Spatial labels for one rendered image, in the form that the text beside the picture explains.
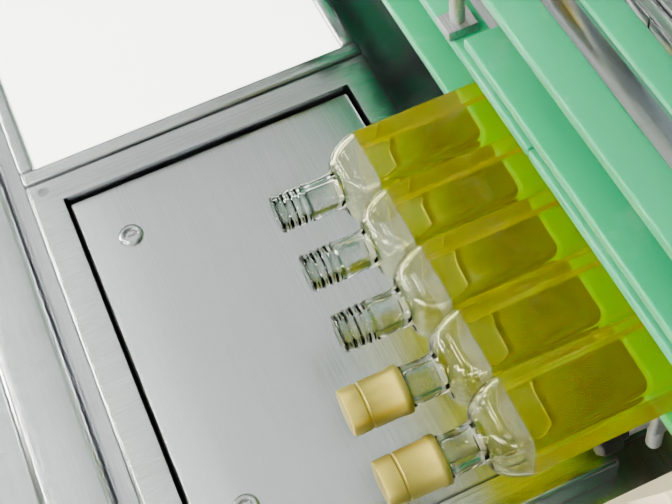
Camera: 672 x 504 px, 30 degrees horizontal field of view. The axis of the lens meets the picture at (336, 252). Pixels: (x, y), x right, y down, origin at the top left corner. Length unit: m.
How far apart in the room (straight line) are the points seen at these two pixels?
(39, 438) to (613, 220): 0.48
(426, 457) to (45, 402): 0.37
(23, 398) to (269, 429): 0.21
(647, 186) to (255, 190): 0.45
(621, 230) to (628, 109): 0.08
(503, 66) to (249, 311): 0.30
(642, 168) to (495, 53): 0.20
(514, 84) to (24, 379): 0.47
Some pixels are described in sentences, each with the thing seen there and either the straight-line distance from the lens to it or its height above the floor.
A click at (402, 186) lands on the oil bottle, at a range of 0.91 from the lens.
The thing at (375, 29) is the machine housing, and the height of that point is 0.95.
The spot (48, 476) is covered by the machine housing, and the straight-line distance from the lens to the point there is 1.02.
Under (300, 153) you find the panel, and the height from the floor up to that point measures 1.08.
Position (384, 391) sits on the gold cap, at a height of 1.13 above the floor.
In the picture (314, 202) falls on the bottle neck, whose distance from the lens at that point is 0.93.
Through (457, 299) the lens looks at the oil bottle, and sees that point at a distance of 0.86.
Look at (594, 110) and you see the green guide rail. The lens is 0.81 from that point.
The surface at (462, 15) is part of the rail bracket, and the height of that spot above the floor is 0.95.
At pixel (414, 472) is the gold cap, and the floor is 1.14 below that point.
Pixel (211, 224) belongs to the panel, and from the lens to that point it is 1.10.
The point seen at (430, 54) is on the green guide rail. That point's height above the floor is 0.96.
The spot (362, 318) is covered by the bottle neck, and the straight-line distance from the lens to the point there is 0.87.
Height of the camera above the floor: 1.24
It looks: 8 degrees down
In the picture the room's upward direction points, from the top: 113 degrees counter-clockwise
